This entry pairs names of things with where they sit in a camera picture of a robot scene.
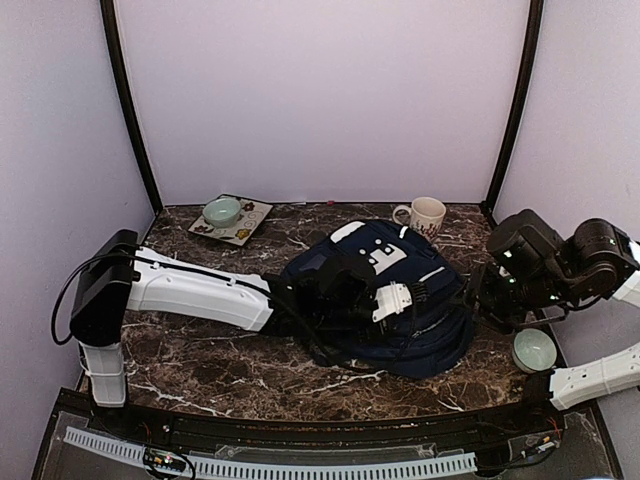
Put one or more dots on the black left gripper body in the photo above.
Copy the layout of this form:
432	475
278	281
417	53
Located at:
365	335

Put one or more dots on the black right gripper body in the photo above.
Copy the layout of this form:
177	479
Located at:
506	303

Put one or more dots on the navy blue student backpack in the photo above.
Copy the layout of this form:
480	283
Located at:
415	286

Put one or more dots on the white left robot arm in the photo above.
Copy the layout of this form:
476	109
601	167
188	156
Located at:
124	276

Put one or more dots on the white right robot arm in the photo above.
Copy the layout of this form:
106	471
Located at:
538	278

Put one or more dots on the pale green bowl right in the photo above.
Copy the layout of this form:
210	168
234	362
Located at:
533	351

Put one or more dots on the cream floral mug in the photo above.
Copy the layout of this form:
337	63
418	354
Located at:
425	216

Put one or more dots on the square floral plate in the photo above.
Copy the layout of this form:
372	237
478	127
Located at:
253	213

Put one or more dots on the pale green bowl on plate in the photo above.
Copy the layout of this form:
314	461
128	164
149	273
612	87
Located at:
222	212

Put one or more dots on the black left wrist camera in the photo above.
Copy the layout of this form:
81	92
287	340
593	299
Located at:
346	281

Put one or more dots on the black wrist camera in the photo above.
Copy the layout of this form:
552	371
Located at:
522	242
346	281

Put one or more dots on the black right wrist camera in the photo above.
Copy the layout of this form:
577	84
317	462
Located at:
522	242

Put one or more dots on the black front rail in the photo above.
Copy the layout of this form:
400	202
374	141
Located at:
481	428

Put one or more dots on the grey slotted cable duct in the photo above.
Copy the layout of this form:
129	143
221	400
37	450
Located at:
170	465

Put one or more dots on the right black frame post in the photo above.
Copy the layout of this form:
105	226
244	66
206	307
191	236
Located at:
521	89

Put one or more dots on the black frame post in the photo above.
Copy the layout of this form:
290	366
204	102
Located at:
126	101
521	89

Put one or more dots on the left black frame post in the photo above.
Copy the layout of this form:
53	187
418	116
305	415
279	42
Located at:
126	101

